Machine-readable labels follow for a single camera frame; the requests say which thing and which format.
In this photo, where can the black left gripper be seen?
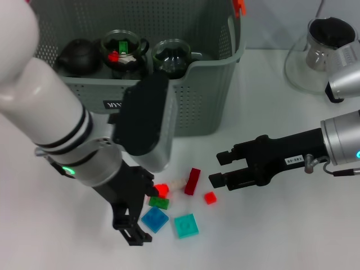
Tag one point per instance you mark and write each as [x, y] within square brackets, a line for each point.
[123, 191]

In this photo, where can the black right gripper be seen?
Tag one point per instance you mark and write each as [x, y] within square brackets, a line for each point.
[281, 157]

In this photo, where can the blue square brick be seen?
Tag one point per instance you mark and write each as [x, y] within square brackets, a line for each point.
[154, 219]

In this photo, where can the small red brick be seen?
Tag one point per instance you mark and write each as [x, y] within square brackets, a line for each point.
[113, 57]
[210, 198]

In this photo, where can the teal square brick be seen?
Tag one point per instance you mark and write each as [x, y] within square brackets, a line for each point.
[186, 226]

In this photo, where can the glass teacup with black sleeve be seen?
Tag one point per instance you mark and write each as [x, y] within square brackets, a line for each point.
[129, 74]
[174, 73]
[170, 54]
[123, 47]

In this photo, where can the white plate brick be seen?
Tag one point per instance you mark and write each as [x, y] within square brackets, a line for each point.
[128, 59]

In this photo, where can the green stepped brick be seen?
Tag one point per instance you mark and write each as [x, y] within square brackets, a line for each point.
[123, 47]

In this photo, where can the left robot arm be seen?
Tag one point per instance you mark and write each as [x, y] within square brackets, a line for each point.
[42, 98]

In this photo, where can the grey perforated storage basket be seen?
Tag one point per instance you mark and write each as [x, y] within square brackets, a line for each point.
[202, 98]

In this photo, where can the green rectangular brick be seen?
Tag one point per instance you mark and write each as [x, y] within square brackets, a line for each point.
[160, 203]

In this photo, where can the bright red sloped brick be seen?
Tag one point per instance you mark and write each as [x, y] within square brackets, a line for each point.
[163, 189]

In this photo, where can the dark red long brick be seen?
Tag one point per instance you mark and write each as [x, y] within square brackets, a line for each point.
[191, 181]

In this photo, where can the white thick brick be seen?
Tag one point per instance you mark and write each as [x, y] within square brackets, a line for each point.
[177, 184]

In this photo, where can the black clay teapot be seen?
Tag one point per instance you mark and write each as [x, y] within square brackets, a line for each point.
[78, 57]

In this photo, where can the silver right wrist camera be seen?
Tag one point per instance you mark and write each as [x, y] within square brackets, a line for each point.
[343, 81]

